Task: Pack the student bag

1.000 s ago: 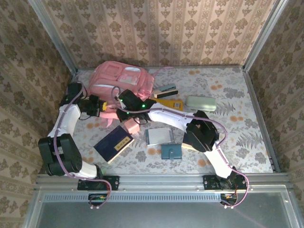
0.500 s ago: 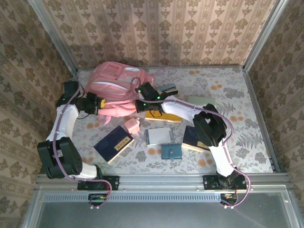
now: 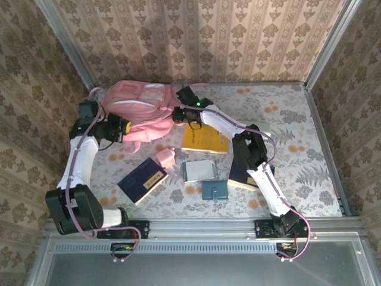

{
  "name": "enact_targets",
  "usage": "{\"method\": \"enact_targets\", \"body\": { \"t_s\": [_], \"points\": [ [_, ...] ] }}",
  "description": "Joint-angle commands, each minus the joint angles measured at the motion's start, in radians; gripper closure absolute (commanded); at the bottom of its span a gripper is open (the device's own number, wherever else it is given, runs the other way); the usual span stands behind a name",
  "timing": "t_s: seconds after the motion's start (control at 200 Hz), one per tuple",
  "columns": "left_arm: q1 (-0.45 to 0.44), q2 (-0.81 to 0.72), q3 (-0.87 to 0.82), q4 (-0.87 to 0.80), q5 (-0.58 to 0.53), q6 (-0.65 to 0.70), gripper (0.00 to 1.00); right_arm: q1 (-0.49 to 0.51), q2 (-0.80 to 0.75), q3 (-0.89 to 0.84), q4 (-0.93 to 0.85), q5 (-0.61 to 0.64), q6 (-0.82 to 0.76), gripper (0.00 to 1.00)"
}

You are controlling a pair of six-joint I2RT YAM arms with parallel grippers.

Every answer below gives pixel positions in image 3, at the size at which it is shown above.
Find pink backpack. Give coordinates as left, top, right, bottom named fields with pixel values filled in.
left=99, top=80, right=179, bottom=154

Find small pink plastic container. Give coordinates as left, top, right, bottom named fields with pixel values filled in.
left=156, top=147, right=176, bottom=169

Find plain dark blue book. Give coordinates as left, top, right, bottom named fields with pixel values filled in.
left=117, top=157, right=170, bottom=206

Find white notebook clear cover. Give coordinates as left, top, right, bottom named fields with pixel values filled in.
left=180, top=160, right=218, bottom=183

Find dark blue book gold drawings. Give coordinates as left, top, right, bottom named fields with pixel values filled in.
left=227, top=162, right=276, bottom=191

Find teal blue wallet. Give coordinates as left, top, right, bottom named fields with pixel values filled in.
left=201, top=179, right=229, bottom=201

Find yellow book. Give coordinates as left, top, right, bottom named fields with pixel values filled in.
left=181, top=123, right=230, bottom=155

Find floral tablecloth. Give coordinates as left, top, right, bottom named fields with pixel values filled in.
left=67, top=83, right=343, bottom=220

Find black connector board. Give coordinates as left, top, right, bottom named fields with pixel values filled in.
left=275, top=241, right=298, bottom=259
left=110, top=241, right=135, bottom=259

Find perforated metal strip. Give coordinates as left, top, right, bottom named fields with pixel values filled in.
left=50, top=241, right=364, bottom=254

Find grey metal panel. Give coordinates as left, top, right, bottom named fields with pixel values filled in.
left=28, top=238, right=381, bottom=286

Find thin aluminium edge rail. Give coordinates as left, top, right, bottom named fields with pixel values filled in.
left=172, top=80, right=307, bottom=87

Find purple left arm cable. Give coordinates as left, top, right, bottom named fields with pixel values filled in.
left=64, top=88, right=140, bottom=263

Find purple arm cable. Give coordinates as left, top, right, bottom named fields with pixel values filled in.
left=64, top=88, right=140, bottom=263
left=178, top=102, right=312, bottom=263

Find aluminium corner post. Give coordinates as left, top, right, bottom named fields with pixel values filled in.
left=303, top=0, right=358, bottom=90
left=35, top=0, right=99, bottom=93

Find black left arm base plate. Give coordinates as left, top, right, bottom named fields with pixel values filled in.
left=96, top=219, right=149, bottom=240

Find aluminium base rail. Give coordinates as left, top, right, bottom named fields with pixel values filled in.
left=44, top=216, right=366, bottom=241

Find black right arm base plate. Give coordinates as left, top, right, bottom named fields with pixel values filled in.
left=254, top=219, right=310, bottom=239

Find aluminium side rail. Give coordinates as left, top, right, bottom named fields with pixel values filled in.
left=303, top=85, right=352, bottom=217

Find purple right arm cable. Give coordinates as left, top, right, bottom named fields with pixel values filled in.
left=178, top=102, right=312, bottom=263

